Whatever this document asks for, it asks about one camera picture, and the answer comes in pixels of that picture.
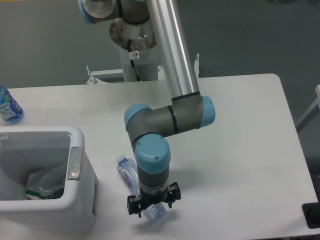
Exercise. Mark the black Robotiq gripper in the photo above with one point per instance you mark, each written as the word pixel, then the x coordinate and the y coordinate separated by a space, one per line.
pixel 136 204

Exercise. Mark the clear water bottle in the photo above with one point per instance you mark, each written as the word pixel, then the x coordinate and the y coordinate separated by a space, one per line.
pixel 127 168

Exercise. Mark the clear plastic wrapper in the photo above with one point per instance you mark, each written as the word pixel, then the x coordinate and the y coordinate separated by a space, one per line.
pixel 54 179

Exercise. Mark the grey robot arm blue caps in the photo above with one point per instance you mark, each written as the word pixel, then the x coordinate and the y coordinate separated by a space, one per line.
pixel 149 128

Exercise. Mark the white plastic trash can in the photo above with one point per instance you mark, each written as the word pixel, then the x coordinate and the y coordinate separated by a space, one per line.
pixel 27 149

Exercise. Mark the black clamp at table edge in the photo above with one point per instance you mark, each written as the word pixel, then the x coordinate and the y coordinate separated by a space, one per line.
pixel 311 213

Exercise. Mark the blue labelled water bottle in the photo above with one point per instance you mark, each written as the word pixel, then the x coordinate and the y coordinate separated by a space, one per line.
pixel 10 111

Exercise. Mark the white pedestal base bracket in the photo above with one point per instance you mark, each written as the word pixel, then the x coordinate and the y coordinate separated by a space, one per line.
pixel 117 75

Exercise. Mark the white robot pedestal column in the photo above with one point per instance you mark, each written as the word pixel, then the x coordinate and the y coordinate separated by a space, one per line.
pixel 138 50

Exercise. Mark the white frame leg right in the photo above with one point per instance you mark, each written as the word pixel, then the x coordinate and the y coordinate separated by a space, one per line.
pixel 310 112

